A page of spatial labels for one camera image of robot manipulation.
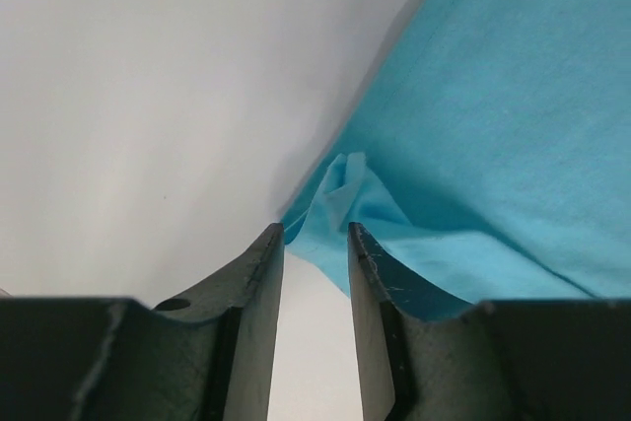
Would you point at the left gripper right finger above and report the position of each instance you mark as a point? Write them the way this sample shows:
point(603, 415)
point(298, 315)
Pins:
point(424, 354)

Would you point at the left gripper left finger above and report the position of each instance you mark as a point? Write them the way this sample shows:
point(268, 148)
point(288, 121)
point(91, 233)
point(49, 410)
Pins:
point(204, 354)

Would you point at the light teal polo shirt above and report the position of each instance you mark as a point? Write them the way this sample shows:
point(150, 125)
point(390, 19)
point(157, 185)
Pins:
point(490, 154)

